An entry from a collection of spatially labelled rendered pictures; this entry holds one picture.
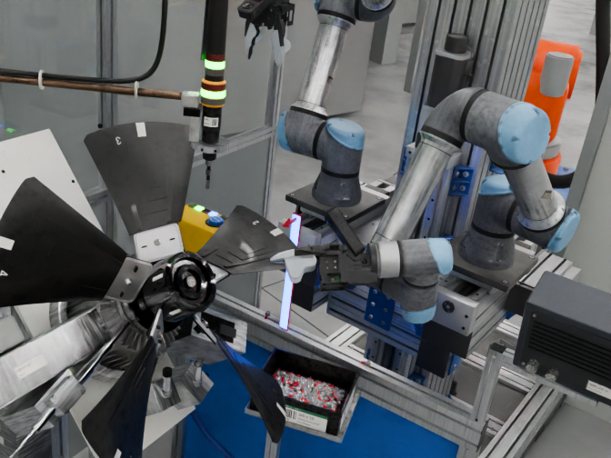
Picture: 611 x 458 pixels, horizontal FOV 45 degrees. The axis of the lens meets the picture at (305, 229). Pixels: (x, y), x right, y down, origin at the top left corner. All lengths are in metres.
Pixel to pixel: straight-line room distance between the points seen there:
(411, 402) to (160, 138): 0.84
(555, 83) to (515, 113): 3.60
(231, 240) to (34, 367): 0.49
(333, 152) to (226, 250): 0.68
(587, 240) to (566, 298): 1.55
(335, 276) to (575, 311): 0.47
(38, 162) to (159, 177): 0.29
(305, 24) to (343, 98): 0.82
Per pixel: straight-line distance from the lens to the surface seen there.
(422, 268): 1.49
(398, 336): 2.22
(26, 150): 1.65
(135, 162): 1.51
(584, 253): 3.09
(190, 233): 1.94
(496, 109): 1.55
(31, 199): 1.28
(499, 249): 2.00
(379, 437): 1.94
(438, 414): 1.79
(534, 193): 1.73
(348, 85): 6.25
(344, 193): 2.18
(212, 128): 1.35
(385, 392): 1.83
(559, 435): 3.24
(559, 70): 5.11
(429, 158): 1.60
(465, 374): 3.02
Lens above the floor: 1.95
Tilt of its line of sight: 27 degrees down
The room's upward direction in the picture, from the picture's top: 7 degrees clockwise
